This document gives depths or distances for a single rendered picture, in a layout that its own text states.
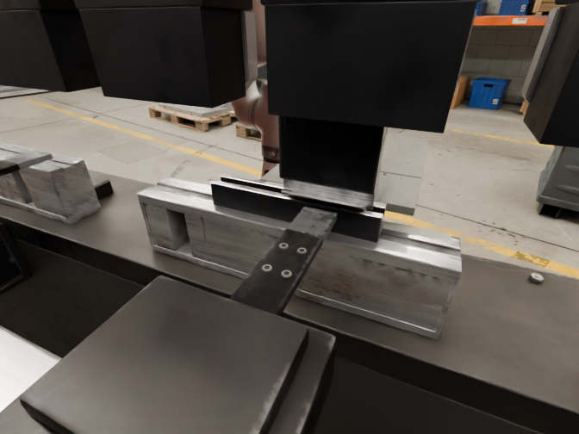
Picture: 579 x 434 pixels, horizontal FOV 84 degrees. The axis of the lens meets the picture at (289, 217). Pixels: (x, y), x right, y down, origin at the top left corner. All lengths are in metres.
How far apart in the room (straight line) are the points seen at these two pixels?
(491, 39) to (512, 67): 0.57
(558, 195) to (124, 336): 2.75
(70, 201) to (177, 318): 0.48
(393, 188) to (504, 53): 6.39
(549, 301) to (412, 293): 0.20
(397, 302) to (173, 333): 0.25
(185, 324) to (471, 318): 0.34
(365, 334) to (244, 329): 0.23
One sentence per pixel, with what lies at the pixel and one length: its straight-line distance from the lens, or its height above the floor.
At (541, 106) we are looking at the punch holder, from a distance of 0.29.
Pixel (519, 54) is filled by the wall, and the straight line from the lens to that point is 6.72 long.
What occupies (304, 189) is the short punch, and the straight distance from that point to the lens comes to 0.35.
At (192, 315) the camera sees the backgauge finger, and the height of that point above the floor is 1.03.
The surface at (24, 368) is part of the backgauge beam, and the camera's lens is 0.26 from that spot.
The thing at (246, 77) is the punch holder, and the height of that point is 1.11.
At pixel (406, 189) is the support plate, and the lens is 0.39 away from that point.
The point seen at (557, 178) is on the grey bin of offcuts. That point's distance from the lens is 2.76.
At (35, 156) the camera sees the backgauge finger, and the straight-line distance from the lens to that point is 0.57.
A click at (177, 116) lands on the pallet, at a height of 0.11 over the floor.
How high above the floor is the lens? 1.16
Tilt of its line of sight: 31 degrees down
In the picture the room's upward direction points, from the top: straight up
